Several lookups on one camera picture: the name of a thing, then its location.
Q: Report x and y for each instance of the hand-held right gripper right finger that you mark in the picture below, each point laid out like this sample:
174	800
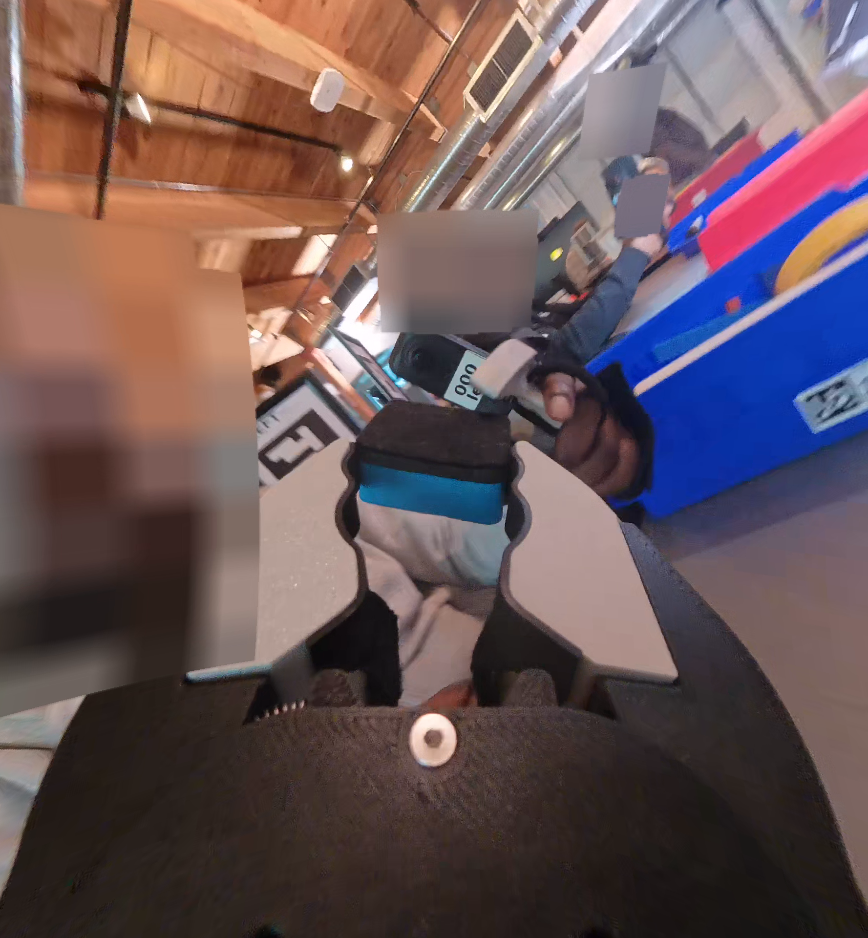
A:
580	586

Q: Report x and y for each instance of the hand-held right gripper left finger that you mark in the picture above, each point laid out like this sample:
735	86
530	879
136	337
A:
309	571

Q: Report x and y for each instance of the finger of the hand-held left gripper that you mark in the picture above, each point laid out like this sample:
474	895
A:
503	370

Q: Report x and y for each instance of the light blue block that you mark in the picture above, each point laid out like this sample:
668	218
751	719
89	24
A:
434	491

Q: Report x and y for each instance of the blue plastic bin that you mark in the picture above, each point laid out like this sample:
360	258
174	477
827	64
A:
734	425

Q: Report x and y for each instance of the yellow tape roll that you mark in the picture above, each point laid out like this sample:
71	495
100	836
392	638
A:
844	234

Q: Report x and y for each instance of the person's left hand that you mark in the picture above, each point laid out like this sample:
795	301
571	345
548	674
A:
591	440

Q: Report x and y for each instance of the person's right hand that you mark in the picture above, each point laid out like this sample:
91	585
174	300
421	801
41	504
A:
452	695

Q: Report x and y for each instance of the black overhead pole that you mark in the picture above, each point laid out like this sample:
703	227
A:
360	366

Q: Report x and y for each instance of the white ceiling device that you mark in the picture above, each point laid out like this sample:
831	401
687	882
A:
327	89

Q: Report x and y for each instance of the red plastic bin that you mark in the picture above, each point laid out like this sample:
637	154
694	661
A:
719	172
807	183

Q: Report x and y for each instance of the white ceiling air vent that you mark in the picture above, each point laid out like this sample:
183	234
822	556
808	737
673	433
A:
503	62

